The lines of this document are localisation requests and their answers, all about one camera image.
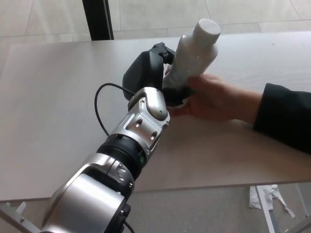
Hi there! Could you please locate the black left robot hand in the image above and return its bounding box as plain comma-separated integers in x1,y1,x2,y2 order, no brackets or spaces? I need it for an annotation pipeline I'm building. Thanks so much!
121,42,195,108

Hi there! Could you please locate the person's bare hand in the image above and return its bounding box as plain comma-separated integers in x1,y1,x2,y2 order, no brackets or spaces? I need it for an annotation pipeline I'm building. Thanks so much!
167,73,264,123

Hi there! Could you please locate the white plastic bottle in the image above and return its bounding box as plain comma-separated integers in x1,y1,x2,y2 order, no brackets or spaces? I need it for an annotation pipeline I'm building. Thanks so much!
163,18,222,94

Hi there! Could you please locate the person's dark-sleeved forearm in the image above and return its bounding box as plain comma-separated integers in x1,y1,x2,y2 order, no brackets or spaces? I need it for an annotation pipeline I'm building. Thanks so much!
252,83,311,155

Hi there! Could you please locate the crumpled white paper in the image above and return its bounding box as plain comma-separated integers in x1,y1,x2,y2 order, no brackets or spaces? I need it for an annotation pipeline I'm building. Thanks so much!
248,184,296,219

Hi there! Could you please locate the white slanted table leg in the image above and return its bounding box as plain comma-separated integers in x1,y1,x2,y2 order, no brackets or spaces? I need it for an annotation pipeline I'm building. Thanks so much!
255,185,278,233

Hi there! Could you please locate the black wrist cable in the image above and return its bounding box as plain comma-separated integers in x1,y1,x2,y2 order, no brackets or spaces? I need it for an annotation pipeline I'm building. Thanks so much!
94,83,135,137

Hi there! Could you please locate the black vertical door frame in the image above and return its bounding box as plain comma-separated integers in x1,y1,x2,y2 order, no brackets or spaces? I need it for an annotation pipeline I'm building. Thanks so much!
82,0,115,41

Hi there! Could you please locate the white table leg with bracket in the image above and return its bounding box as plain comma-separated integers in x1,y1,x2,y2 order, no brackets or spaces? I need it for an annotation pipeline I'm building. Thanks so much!
0,201,42,233

